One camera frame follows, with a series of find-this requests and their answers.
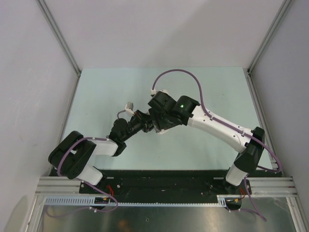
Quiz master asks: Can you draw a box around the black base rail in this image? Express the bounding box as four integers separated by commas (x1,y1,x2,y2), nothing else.
79,170,252,204

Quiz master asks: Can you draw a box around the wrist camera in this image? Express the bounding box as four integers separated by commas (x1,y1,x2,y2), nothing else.
125,102,134,116
150,88,169,96

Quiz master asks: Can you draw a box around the grey cable duct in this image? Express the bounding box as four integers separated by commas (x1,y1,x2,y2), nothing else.
43,195,232,207

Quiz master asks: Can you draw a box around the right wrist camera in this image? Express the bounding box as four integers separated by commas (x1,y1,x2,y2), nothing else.
150,88,169,96

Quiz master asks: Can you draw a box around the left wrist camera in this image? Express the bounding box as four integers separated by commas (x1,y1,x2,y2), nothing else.
125,102,134,116

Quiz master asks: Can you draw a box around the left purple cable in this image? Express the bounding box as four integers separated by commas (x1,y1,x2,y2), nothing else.
57,109,126,178

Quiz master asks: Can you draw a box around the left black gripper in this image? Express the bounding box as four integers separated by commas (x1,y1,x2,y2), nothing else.
121,110,154,142

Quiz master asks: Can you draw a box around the purple cable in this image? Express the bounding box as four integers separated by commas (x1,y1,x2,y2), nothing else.
57,109,126,178
152,69,283,174

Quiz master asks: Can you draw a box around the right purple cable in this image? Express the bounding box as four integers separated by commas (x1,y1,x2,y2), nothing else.
152,69,283,174

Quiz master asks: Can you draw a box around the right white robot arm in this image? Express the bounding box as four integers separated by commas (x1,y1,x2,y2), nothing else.
148,90,265,194

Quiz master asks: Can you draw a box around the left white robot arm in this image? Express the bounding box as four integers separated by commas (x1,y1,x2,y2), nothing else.
48,110,154,193

